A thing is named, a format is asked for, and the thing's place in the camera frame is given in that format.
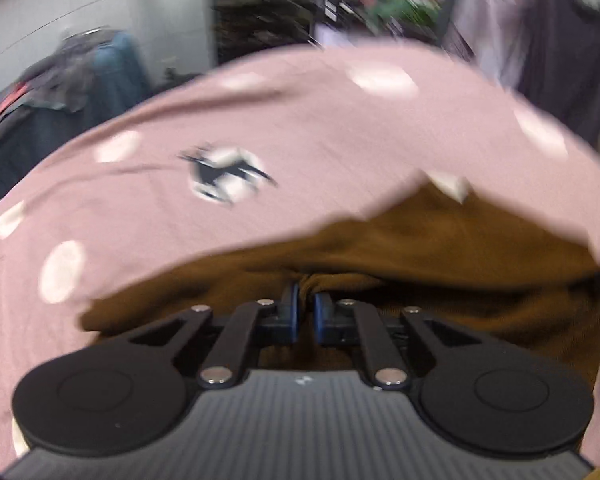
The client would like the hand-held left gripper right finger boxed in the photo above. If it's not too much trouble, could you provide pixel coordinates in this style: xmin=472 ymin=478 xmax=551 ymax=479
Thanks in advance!
xmin=314 ymin=292 xmax=483 ymax=391

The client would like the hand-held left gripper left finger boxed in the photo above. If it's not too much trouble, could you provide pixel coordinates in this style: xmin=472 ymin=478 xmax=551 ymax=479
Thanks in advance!
xmin=127 ymin=282 xmax=301 ymax=391

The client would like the brown garment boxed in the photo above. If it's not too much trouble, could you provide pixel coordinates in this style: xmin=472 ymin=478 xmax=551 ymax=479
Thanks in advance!
xmin=82 ymin=182 xmax=600 ymax=401

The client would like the pink polka dot blanket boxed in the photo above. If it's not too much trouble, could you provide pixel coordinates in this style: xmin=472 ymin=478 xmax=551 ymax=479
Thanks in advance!
xmin=0 ymin=42 xmax=600 ymax=476

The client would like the black shelf unit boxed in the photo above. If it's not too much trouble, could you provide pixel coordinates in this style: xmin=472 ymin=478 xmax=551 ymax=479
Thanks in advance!
xmin=209 ymin=0 xmax=326 ymax=67

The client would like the bed with blue skirt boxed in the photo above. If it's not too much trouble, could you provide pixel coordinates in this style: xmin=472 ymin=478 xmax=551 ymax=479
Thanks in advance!
xmin=0 ymin=32 xmax=153 ymax=211

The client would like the grey towel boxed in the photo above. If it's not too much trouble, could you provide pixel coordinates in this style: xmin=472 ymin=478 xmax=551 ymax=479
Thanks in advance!
xmin=22 ymin=30 xmax=121 ymax=113

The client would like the pale hanging garment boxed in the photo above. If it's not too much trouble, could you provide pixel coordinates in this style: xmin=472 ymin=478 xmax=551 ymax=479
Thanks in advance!
xmin=450 ymin=0 xmax=536 ymax=92

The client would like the dark grey hanging garment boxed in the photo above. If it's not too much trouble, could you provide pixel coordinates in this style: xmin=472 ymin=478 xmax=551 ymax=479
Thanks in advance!
xmin=516 ymin=0 xmax=600 ymax=147

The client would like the red cloth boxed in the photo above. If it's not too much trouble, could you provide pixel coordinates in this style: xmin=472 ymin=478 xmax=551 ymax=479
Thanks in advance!
xmin=0 ymin=82 xmax=31 ymax=118

